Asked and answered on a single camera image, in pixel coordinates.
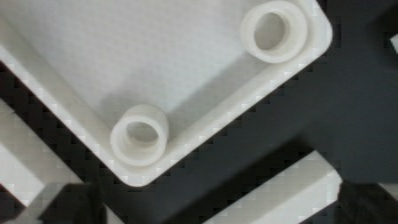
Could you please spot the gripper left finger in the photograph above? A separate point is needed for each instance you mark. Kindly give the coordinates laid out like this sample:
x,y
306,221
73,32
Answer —
x,y
77,207

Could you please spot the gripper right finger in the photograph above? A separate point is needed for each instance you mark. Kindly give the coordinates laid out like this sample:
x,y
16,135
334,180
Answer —
x,y
368,203

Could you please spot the white desk top panel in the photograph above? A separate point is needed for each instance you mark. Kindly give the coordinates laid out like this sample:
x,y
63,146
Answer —
x,y
109,53

